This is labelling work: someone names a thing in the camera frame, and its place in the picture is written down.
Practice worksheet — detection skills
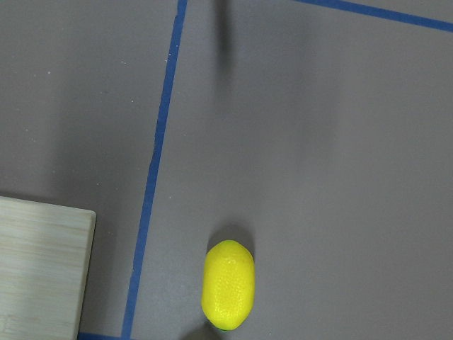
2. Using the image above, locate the yellow lemon right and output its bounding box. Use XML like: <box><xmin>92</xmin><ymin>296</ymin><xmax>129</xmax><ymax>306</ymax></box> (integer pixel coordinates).
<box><xmin>201</xmin><ymin>240</ymin><xmax>256</xmax><ymax>332</ymax></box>

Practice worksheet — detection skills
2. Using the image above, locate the wooden cutting board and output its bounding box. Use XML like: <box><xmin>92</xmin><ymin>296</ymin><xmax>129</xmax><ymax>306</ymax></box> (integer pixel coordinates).
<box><xmin>1</xmin><ymin>197</ymin><xmax>96</xmax><ymax>339</ymax></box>

